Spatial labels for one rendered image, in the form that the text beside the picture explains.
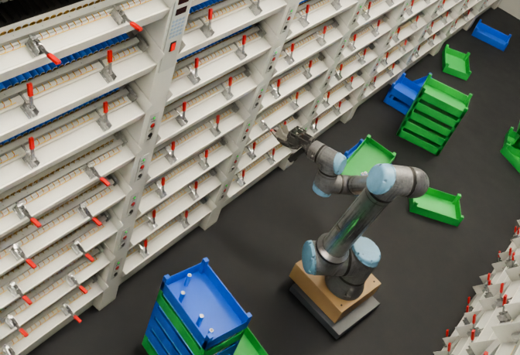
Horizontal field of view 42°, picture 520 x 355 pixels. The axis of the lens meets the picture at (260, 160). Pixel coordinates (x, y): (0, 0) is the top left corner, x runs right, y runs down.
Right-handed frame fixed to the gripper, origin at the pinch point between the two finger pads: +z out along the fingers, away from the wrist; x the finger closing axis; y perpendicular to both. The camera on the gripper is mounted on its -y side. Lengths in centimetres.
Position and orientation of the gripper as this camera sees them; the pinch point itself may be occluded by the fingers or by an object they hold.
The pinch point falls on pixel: (275, 132)
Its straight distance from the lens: 318.2
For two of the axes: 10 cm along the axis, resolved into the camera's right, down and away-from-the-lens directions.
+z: -8.0, -4.6, 3.8
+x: -5.8, 4.2, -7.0
